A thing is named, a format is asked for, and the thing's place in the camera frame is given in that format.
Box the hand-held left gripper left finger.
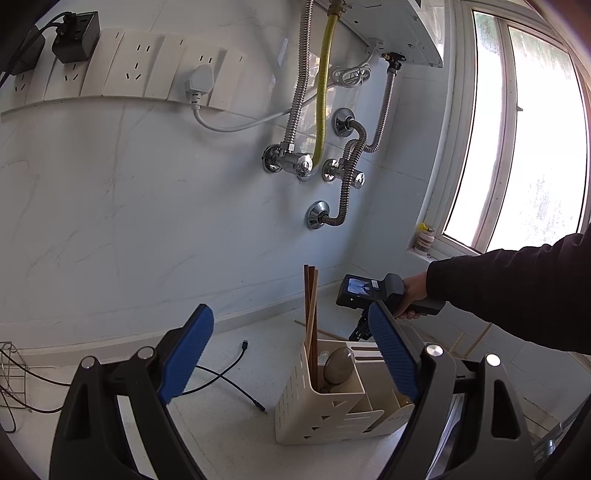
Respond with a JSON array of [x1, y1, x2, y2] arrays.
[[48, 303, 215, 480]]

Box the white framed window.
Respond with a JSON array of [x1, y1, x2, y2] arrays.
[[406, 0, 591, 259]]

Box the white wall socket row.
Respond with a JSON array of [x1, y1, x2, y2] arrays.
[[0, 28, 247, 115]]

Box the stainless steel sink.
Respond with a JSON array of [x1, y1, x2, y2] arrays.
[[531, 406, 589, 467]]

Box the black power adapter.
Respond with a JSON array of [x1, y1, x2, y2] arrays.
[[51, 11, 101, 64], [9, 25, 47, 75]]

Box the person's right forearm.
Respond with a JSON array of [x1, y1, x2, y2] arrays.
[[425, 233, 591, 356]]

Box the chrome wall flange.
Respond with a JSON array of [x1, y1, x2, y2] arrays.
[[305, 200, 329, 230], [332, 108, 356, 137]]

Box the yellow gas hose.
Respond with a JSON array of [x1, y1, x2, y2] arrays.
[[311, 0, 345, 164]]

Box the steel corrugated hose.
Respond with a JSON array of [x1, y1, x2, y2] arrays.
[[365, 53, 404, 153], [318, 117, 368, 227], [283, 0, 315, 155]]

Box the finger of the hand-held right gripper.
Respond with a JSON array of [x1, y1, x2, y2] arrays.
[[348, 307, 373, 341]]

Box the metal spoon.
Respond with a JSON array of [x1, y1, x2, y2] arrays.
[[321, 347, 355, 393]]

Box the person's right hand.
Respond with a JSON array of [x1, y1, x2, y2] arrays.
[[397, 271, 431, 322]]

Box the white water heater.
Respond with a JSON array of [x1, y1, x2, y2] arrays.
[[344, 0, 444, 68]]

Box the metal wire rack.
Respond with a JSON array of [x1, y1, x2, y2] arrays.
[[0, 342, 28, 435]]

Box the small bottle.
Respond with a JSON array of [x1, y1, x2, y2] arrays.
[[414, 223, 437, 256]]

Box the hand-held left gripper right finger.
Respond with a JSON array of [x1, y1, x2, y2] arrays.
[[367, 300, 536, 480]]

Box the white power cable with plug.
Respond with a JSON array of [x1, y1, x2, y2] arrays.
[[184, 44, 384, 134]]

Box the cream plastic utensil holder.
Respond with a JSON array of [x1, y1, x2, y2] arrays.
[[274, 339, 419, 446]]

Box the chrome angle valve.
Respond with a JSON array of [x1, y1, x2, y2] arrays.
[[262, 142, 315, 182], [322, 158, 368, 190]]

